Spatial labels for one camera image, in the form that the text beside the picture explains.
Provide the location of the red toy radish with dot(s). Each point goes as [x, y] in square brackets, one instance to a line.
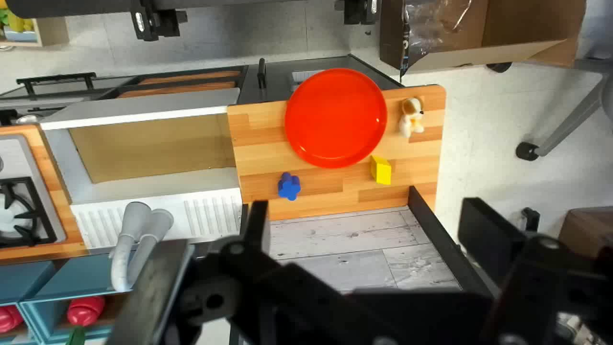
[86, 309]
[8, 318]

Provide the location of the black perforated table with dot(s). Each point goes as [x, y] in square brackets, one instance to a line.
[69, 6]

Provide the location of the small brown cardboard box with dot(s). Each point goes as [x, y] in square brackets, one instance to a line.
[586, 230]

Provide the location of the black backsplash frame post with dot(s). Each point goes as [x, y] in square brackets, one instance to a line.
[446, 246]

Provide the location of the blue block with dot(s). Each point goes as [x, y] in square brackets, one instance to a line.
[289, 186]

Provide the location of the white plank backsplash panel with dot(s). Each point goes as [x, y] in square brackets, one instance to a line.
[356, 249]

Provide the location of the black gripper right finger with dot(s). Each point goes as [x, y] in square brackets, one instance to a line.
[548, 294]

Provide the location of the white toy sink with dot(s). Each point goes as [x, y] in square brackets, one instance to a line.
[192, 217]

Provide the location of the teal planter bin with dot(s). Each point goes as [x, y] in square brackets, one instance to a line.
[15, 278]
[69, 274]

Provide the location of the yellow block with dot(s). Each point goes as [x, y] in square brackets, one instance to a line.
[381, 171]

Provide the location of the red round plate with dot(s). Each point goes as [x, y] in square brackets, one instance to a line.
[335, 117]

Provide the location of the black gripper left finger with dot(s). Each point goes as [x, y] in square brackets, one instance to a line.
[255, 307]

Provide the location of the wooden countertop around stove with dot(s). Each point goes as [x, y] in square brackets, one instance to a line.
[54, 173]

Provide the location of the large open cardboard box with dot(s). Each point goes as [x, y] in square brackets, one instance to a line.
[510, 25]

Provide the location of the grey toy faucet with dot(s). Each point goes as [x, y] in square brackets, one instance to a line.
[132, 246]

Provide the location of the grey toy stove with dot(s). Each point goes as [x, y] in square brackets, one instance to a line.
[21, 203]

